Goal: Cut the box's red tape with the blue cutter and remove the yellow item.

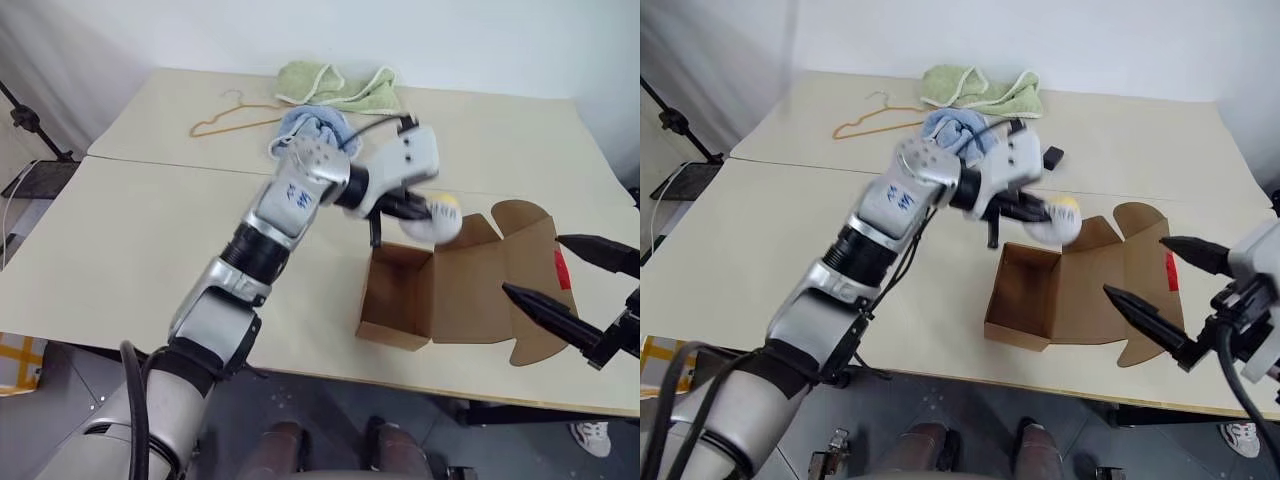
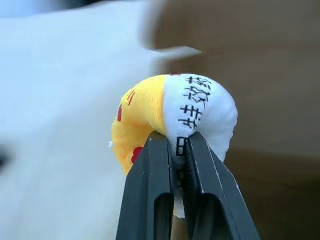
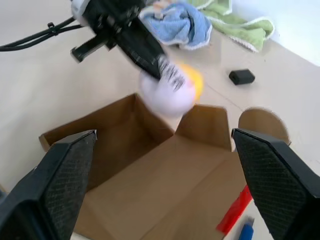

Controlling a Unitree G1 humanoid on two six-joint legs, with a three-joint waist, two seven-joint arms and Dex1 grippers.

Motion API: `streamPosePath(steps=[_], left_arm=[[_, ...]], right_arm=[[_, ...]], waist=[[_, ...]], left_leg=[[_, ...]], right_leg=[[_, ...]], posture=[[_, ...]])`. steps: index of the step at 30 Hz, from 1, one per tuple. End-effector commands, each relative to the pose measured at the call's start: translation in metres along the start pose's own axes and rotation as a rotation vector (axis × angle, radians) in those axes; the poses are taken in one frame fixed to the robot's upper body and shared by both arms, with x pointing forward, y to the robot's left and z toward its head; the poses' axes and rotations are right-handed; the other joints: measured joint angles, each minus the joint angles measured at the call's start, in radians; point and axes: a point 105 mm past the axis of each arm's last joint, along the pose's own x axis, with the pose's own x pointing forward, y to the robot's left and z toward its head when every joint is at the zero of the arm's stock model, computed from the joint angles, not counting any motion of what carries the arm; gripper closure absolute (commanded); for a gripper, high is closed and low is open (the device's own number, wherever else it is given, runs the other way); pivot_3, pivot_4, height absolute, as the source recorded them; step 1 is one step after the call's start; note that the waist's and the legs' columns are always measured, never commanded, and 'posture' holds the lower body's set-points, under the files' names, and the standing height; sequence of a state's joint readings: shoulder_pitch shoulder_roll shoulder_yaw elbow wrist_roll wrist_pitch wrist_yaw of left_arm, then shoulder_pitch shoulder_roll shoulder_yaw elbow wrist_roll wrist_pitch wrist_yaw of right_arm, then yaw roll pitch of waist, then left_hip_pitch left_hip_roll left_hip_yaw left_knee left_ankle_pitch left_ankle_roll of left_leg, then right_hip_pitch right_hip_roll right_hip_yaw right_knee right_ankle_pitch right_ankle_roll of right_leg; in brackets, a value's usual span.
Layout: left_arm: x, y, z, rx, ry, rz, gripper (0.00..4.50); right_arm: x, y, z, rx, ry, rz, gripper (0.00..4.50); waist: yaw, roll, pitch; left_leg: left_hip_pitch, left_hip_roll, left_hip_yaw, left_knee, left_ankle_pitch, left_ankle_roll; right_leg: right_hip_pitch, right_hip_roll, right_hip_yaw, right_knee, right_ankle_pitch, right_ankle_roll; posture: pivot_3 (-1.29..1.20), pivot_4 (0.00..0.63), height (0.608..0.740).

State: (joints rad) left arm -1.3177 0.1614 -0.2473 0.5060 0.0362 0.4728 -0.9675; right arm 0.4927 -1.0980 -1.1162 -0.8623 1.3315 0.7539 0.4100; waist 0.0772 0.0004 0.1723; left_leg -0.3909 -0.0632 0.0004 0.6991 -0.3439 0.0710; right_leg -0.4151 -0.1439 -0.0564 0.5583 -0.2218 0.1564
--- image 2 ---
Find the yellow and white plush toy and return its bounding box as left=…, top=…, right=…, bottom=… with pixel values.
left=107, top=73, right=239, bottom=219

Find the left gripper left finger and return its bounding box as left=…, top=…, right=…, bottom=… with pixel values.
left=115, top=131, right=176, bottom=240

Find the brown cardboard box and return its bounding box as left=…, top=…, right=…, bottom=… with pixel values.
left=138, top=0, right=320, bottom=240

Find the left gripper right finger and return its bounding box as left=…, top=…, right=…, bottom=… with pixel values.
left=183, top=131, right=262, bottom=240

